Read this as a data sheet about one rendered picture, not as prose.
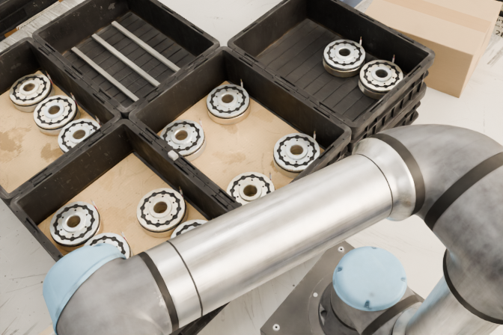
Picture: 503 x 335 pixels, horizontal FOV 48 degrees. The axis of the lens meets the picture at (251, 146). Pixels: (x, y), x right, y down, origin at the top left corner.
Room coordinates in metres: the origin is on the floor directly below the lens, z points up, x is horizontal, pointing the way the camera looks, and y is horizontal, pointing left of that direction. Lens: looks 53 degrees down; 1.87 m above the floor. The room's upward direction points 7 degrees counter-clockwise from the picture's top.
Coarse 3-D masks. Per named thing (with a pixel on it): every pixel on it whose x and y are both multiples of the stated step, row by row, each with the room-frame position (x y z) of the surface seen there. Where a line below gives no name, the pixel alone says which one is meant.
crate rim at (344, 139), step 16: (224, 48) 1.00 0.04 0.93; (176, 80) 0.91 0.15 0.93; (272, 80) 0.87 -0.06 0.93; (160, 96) 0.87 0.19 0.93; (320, 112) 0.77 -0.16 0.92; (144, 128) 0.78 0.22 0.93; (160, 144) 0.73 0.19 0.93; (336, 144) 0.68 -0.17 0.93; (320, 160) 0.64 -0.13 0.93; (304, 176) 0.61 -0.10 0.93; (224, 192) 0.59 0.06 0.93
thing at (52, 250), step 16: (112, 128) 0.79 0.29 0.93; (128, 128) 0.79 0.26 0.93; (96, 144) 0.75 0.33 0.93; (64, 160) 0.72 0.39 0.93; (176, 160) 0.68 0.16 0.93; (48, 176) 0.68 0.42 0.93; (192, 176) 0.64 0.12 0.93; (32, 192) 0.65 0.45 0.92; (208, 192) 0.60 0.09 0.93; (16, 208) 0.61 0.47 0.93; (224, 208) 0.56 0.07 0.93; (32, 224) 0.58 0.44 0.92; (48, 240) 0.53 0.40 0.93
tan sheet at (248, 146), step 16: (192, 112) 0.89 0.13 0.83; (256, 112) 0.87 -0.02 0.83; (208, 128) 0.84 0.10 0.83; (224, 128) 0.83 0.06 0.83; (240, 128) 0.83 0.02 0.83; (256, 128) 0.82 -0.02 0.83; (272, 128) 0.82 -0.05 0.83; (288, 128) 0.81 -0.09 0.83; (208, 144) 0.79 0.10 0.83; (224, 144) 0.79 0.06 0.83; (240, 144) 0.78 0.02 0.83; (256, 144) 0.77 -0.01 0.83; (272, 144) 0.77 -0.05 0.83; (208, 160) 0.75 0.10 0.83; (224, 160) 0.74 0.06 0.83; (240, 160) 0.74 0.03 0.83; (256, 160) 0.73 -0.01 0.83; (272, 160) 0.73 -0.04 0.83; (208, 176) 0.70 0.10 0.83; (224, 176) 0.70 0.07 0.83; (272, 176) 0.68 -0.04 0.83
